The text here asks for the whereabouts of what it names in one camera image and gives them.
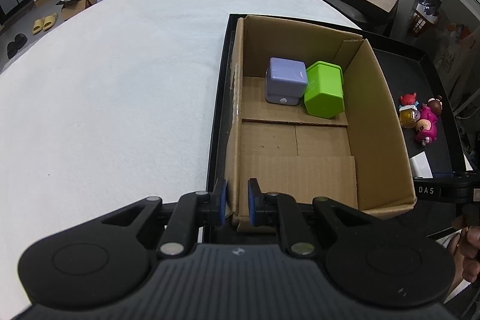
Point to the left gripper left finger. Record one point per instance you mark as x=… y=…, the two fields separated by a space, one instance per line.
x=213 y=207

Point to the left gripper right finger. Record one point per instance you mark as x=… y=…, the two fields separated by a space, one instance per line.
x=262 y=206

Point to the white small box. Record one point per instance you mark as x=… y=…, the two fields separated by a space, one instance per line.
x=420 y=166

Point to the pink doll figure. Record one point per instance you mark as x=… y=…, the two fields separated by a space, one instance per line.
x=426 y=126

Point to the brown cardboard box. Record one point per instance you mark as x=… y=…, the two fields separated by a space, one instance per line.
x=358 y=158

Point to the green hexagonal box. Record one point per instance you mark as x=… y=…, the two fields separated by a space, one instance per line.
x=324 y=96

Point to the purple cube toy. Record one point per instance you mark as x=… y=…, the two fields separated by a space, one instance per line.
x=285 y=81

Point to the red devil figure bottle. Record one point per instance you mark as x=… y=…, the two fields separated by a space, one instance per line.
x=408 y=112

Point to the person right hand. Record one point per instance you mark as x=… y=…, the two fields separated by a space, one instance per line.
x=464 y=249

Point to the black shallow tray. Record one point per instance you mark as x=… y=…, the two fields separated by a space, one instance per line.
x=406 y=70

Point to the cardboard box on floor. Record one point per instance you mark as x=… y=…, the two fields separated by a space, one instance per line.
x=70 y=8

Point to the yellow slippers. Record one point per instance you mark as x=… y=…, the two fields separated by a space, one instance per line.
x=44 y=24

